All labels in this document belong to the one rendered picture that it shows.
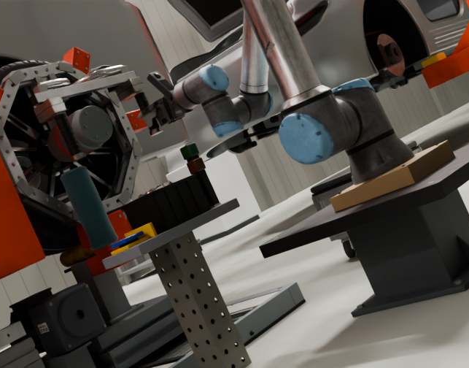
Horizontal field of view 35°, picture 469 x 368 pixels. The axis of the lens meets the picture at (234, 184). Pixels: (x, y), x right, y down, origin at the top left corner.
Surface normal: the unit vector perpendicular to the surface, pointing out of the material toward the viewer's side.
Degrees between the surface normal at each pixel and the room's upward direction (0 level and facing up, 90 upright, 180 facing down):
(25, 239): 90
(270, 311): 90
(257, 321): 90
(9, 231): 90
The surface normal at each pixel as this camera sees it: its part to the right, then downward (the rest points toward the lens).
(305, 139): -0.64, 0.41
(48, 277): 0.68, -0.30
